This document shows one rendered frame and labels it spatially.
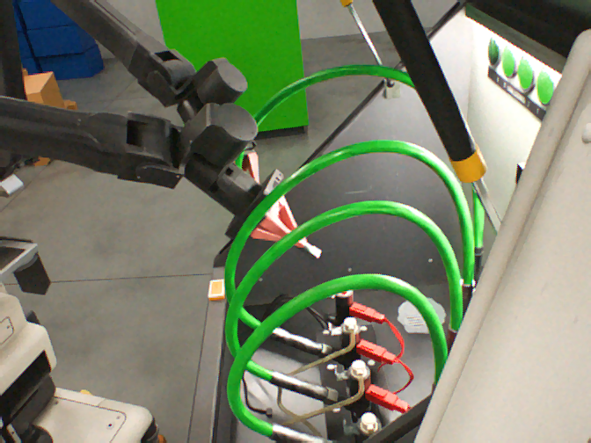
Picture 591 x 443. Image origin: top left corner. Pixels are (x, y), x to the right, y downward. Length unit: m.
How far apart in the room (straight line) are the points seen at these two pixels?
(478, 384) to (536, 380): 0.07
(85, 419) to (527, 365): 1.69
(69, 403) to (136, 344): 0.61
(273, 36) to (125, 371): 2.52
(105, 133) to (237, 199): 0.18
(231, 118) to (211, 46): 3.31
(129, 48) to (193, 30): 3.02
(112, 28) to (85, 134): 0.33
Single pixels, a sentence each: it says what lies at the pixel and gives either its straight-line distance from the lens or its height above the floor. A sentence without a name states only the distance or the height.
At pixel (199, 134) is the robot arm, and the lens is 0.66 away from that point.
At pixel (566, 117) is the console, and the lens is 0.32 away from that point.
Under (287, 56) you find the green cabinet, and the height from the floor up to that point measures 0.62.
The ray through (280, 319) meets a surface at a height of 1.28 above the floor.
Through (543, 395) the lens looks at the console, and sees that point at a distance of 0.30.
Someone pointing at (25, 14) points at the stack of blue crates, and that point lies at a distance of 7.11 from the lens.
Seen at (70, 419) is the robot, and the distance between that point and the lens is 1.93.
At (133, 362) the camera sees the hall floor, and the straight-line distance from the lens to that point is 2.43.
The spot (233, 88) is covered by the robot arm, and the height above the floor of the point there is 1.38.
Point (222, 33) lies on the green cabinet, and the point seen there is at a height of 0.84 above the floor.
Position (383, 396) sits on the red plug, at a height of 1.08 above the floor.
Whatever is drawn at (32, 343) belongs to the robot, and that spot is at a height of 0.79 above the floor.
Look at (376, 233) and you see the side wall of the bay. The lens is 1.14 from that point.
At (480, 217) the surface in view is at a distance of 0.78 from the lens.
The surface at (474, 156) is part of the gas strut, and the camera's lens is 0.35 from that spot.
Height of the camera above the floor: 1.62
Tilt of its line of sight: 32 degrees down
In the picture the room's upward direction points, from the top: 7 degrees counter-clockwise
